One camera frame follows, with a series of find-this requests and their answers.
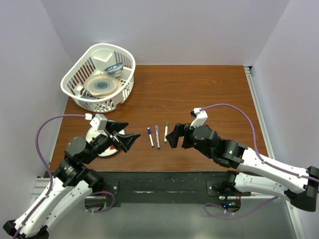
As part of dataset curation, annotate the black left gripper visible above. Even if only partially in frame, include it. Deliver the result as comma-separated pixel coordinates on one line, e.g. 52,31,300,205
83,120,140,164

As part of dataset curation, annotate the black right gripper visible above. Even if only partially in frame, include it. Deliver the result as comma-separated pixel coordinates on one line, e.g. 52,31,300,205
165,120,214,159

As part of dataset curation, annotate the white green pen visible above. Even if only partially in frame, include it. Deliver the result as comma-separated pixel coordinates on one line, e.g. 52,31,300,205
163,121,168,143

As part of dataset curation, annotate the white purple pen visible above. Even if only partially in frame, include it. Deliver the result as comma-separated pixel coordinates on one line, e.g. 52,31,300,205
155,125,160,149

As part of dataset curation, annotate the grey pen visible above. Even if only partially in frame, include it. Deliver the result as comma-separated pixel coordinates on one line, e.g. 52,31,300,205
148,133,155,147

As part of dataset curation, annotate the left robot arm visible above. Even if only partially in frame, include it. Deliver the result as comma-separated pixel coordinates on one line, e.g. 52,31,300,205
3,119,141,239

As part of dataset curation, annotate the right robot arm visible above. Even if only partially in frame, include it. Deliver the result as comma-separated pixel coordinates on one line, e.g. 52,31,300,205
166,123,319,212

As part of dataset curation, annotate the strawberry pattern plate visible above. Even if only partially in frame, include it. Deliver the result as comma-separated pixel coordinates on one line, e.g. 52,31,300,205
85,127,118,157

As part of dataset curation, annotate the beige blue ceramic plate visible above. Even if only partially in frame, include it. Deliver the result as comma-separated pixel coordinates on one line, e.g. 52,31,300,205
82,74,122,99

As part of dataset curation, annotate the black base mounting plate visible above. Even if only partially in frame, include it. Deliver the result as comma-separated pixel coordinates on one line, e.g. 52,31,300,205
93,171,252,208

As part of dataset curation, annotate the white plastic dish basket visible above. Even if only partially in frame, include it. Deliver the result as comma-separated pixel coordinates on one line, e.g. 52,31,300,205
60,43,136,113

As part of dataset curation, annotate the blue white ceramic bowl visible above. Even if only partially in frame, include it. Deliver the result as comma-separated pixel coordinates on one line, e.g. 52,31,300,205
104,62,124,78

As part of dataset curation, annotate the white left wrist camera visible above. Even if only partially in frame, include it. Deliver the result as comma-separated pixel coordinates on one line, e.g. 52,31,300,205
90,114,108,131

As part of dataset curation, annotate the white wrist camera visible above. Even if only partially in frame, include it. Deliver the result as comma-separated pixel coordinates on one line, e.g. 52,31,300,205
90,114,108,131
190,108,208,129

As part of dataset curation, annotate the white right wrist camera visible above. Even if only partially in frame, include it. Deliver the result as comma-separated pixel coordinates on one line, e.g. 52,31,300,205
190,108,208,129

